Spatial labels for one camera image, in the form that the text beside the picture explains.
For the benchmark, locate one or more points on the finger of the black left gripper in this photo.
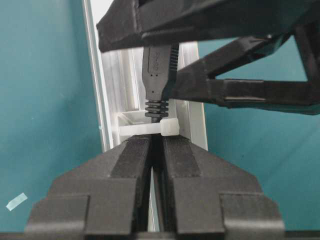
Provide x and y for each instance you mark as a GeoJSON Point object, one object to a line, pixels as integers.
{"type": "Point", "coordinates": [143, 23]}
{"type": "Point", "coordinates": [200, 82]}

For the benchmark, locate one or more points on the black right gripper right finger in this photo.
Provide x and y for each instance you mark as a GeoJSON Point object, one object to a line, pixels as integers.
{"type": "Point", "coordinates": [213, 199]}

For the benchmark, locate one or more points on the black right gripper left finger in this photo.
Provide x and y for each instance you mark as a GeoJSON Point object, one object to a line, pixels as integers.
{"type": "Point", "coordinates": [107, 197]}

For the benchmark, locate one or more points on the small tape scrap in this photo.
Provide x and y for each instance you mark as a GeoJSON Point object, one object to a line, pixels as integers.
{"type": "Point", "coordinates": [16, 201]}

